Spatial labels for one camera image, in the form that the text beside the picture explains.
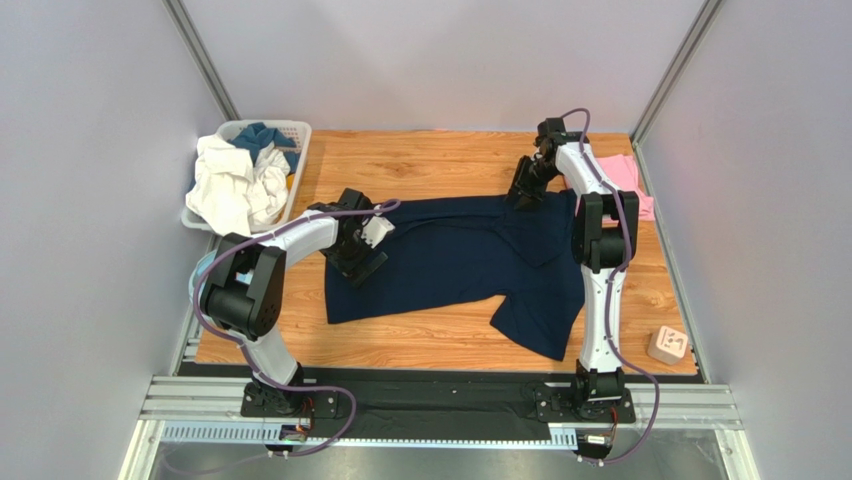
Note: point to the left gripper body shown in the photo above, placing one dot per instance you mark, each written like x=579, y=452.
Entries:
x=347, y=256

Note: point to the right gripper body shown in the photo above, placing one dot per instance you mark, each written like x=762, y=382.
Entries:
x=525, y=191

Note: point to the navy blue t shirt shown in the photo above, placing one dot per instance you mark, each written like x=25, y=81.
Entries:
x=458, y=250

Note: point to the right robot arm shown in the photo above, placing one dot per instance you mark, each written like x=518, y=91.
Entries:
x=603, y=242

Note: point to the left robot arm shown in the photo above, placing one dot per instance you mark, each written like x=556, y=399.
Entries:
x=238, y=295

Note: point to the folded pink t shirt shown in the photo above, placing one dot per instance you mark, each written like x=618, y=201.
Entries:
x=623, y=171

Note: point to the white laundry basket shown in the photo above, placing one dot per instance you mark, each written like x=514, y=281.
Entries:
x=299, y=131

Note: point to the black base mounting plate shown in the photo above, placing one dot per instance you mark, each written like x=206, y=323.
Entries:
x=398, y=404

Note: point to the white t shirt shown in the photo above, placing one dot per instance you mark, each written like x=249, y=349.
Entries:
x=235, y=193

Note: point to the light blue headphones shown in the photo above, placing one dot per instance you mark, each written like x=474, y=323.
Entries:
x=200, y=266

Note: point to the blue t shirt in basket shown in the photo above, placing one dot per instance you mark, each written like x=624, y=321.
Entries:
x=257, y=136

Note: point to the pink cube power socket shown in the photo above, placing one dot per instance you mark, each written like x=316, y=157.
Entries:
x=668, y=345

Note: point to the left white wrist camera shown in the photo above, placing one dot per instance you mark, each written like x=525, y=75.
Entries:
x=375, y=229

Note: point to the aluminium front rail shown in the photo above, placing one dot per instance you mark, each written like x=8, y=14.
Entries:
x=206, y=409

